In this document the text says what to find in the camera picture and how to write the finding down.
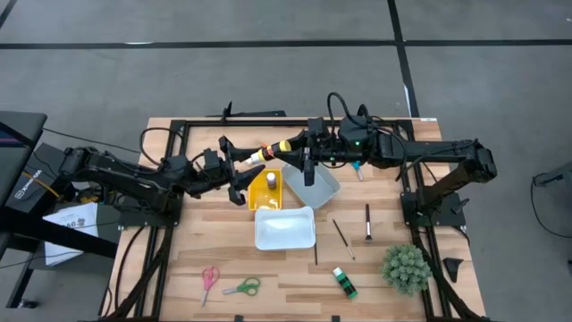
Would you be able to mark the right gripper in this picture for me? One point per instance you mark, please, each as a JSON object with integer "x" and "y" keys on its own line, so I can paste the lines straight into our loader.
{"x": 324, "y": 147}

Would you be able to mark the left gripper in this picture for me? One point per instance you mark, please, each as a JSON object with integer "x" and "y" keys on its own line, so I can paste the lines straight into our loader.
{"x": 214, "y": 172}

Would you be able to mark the yellow paint bottle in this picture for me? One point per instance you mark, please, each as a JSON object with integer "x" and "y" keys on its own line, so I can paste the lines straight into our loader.
{"x": 268, "y": 153}

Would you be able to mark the purple paint bottle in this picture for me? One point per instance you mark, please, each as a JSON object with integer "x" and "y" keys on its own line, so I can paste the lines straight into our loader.
{"x": 271, "y": 180}

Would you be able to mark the wide bushy black brush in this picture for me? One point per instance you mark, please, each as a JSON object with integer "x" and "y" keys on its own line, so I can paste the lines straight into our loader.
{"x": 367, "y": 221}

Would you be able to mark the thin long paintbrush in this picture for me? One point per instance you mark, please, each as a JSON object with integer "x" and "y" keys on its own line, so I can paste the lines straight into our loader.
{"x": 344, "y": 239}

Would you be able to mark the pink scissors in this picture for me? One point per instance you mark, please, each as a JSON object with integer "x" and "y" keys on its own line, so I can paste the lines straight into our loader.
{"x": 210, "y": 279}

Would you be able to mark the green scissors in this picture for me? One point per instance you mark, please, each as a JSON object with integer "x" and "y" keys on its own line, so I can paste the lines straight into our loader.
{"x": 248, "y": 286}

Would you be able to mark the green paint bottle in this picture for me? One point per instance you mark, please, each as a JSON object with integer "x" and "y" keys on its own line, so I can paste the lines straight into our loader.
{"x": 345, "y": 283}

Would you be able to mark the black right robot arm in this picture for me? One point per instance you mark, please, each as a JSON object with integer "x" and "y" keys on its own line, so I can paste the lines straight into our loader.
{"x": 447, "y": 149}

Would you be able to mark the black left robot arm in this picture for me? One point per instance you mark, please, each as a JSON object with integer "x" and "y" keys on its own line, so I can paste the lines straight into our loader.
{"x": 134, "y": 179}

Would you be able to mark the yellow plastic bin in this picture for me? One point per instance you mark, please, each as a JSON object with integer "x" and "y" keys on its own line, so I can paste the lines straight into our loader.
{"x": 259, "y": 197}

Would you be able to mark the grey plastic bin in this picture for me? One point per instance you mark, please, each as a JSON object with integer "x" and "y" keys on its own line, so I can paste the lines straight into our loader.
{"x": 317, "y": 190}

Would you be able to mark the black clamp with bar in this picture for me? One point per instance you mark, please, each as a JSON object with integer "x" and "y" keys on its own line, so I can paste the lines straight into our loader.
{"x": 254, "y": 114}

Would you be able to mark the white plastic bin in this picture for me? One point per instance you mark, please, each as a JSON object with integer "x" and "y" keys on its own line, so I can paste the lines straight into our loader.
{"x": 283, "y": 228}

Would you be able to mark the black table clamp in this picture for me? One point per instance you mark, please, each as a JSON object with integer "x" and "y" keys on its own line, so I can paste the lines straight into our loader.
{"x": 363, "y": 112}

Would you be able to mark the white corner label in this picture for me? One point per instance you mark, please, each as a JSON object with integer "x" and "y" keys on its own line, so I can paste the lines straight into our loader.
{"x": 428, "y": 119}

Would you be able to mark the small potted green plant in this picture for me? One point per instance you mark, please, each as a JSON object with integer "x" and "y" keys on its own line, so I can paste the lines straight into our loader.
{"x": 406, "y": 269}

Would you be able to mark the white paper sheet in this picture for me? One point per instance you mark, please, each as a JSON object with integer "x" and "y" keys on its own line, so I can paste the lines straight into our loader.
{"x": 71, "y": 223}

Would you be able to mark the black box with logo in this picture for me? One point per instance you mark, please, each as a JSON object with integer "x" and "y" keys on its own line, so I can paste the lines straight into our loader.
{"x": 44, "y": 179}

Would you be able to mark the black stand beam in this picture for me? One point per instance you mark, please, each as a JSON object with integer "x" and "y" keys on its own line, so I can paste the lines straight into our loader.
{"x": 53, "y": 234}

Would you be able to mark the black aluminium table frame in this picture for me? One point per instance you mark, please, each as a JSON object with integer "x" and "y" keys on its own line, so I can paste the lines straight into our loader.
{"x": 268, "y": 123}

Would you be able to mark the black plastic bracket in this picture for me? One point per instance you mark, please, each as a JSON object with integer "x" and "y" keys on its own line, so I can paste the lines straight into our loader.
{"x": 452, "y": 268}

